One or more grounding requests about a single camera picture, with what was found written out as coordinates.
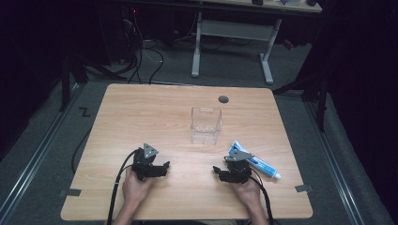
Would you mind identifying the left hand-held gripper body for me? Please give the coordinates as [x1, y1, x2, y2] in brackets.
[130, 142, 169, 183]

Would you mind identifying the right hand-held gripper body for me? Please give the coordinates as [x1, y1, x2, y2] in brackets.
[219, 149, 253, 185]

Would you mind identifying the blue white toothpaste tube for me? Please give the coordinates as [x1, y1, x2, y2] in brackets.
[227, 140, 283, 181]

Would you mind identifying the clear plastic container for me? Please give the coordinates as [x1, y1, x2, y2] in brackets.
[190, 106, 222, 145]

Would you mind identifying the person's right hand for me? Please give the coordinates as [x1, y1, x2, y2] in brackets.
[232, 178, 263, 208]

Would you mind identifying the person's left hand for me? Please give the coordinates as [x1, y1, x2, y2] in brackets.
[121, 170, 155, 204]

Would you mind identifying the grey tape piece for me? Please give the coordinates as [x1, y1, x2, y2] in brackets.
[58, 187, 83, 198]
[294, 184, 314, 193]

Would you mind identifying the black metal stand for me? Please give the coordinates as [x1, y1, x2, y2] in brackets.
[271, 69, 330, 132]
[58, 52, 128, 113]

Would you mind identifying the small red object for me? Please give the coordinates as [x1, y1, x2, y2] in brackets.
[283, 38, 296, 52]

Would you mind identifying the white-legged background desk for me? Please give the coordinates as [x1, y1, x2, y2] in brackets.
[190, 0, 324, 85]

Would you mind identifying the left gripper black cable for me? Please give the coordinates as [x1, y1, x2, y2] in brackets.
[106, 148, 139, 225]

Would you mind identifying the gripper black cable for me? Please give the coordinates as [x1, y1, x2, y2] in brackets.
[249, 168, 277, 225]
[106, 148, 139, 225]

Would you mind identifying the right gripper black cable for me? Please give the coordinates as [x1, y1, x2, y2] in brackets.
[249, 168, 277, 225]

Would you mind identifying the black floor cable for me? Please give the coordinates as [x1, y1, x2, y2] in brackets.
[70, 126, 94, 175]

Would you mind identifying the metal floor rail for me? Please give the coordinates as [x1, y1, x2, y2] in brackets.
[0, 83, 83, 221]
[303, 98, 366, 225]

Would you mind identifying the bundle of floor cables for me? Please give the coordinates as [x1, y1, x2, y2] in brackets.
[117, 8, 165, 85]

